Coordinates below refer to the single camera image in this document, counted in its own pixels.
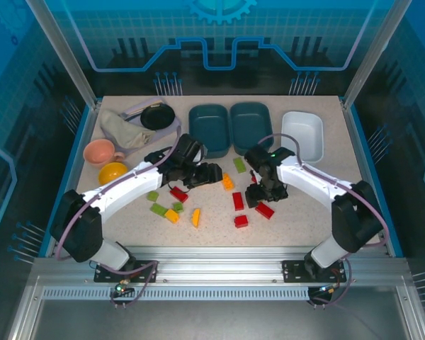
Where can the lavender plastic tray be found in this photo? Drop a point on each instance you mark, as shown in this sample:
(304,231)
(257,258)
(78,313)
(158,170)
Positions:
(168,130)

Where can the beige wooden utensil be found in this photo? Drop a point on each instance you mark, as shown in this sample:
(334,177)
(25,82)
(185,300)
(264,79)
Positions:
(151,107)

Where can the yellow bowl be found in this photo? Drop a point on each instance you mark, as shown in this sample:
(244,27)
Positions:
(111,173)

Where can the aluminium frame post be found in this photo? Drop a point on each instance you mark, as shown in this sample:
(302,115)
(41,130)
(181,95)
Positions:
(62,53)
(372,53)

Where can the dark teal plastic container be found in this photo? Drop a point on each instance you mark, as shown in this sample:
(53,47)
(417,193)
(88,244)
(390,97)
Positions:
(249,122)
(209,124)

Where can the blue table side rail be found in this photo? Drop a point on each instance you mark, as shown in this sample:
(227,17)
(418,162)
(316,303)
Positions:
(373,170)
(69,177)

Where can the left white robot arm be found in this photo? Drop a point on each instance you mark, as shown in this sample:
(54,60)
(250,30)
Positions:
(122,189)

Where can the white plastic container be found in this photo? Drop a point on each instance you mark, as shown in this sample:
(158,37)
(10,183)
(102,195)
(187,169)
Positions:
(302,134)

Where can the yellow lego brick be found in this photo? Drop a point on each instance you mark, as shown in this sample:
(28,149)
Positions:
(172,215)

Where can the pink ceramic cup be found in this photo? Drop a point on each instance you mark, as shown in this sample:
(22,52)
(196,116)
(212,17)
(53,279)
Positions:
(98,152)

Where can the small green lego brick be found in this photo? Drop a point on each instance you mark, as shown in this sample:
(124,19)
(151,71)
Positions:
(153,195)
(178,207)

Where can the orange wedge lego piece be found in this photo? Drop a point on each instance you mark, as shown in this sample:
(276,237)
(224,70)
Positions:
(196,217)

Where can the long red lego brick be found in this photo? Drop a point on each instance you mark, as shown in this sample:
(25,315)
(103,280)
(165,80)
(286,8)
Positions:
(237,201)

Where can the small red lego brick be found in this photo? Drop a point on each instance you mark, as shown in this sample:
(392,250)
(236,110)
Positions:
(254,179)

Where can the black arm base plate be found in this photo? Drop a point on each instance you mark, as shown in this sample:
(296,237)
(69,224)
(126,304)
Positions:
(292,271)
(145,271)

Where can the grey folded cloth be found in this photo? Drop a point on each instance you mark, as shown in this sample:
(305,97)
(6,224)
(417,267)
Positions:
(122,129)

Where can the long orange lego brick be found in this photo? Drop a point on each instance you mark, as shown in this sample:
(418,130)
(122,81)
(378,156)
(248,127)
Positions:
(227,181)

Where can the aluminium mounting rail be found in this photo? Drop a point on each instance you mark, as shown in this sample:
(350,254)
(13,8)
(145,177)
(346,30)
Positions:
(216,263)

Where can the small circuit board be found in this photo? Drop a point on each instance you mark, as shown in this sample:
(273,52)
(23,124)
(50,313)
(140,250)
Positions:
(120,288)
(327,289)

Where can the black round plate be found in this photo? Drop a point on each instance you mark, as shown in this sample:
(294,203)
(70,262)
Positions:
(157,117)

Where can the long green lego brick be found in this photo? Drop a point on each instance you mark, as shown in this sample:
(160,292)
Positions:
(239,164)
(159,209)

